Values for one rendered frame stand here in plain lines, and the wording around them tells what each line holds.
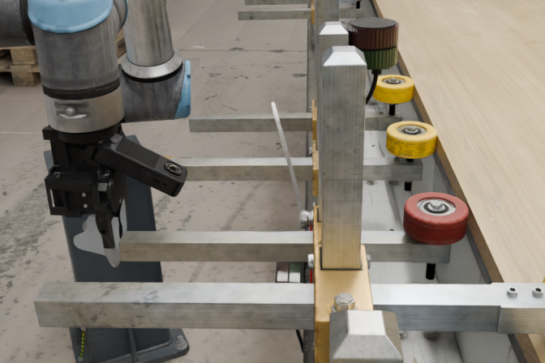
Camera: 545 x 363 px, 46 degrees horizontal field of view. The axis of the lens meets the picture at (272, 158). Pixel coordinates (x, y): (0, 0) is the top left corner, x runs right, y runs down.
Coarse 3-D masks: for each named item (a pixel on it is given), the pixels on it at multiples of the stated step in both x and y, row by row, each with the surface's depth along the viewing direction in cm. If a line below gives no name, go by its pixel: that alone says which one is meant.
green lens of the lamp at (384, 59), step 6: (396, 48) 75; (366, 54) 74; (372, 54) 74; (378, 54) 74; (384, 54) 74; (390, 54) 75; (396, 54) 76; (366, 60) 74; (372, 60) 74; (378, 60) 74; (384, 60) 74; (390, 60) 75; (396, 60) 76; (372, 66) 75; (378, 66) 75; (384, 66) 75; (390, 66) 75
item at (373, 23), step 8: (352, 24) 75; (360, 24) 75; (368, 24) 74; (376, 24) 74; (384, 24) 74; (392, 24) 74; (360, 48) 74; (384, 48) 74; (392, 48) 75; (376, 72) 77; (376, 80) 78; (368, 96) 79
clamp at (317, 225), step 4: (316, 208) 89; (316, 212) 88; (316, 216) 87; (316, 220) 86; (316, 224) 85; (320, 224) 85; (316, 228) 84; (320, 228) 84; (316, 232) 83; (320, 232) 83; (316, 236) 82; (320, 236) 82; (316, 240) 81; (316, 244) 81
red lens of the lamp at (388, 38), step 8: (352, 32) 74; (360, 32) 73; (368, 32) 73; (376, 32) 73; (384, 32) 73; (392, 32) 73; (352, 40) 75; (360, 40) 74; (368, 40) 73; (376, 40) 73; (384, 40) 73; (392, 40) 74; (368, 48) 74; (376, 48) 74
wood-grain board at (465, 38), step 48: (384, 0) 198; (432, 0) 195; (480, 0) 193; (528, 0) 191; (432, 48) 148; (480, 48) 147; (528, 48) 146; (432, 96) 119; (480, 96) 118; (528, 96) 117; (480, 144) 99; (528, 144) 98; (480, 192) 85; (528, 192) 85; (480, 240) 77; (528, 240) 74; (528, 336) 60
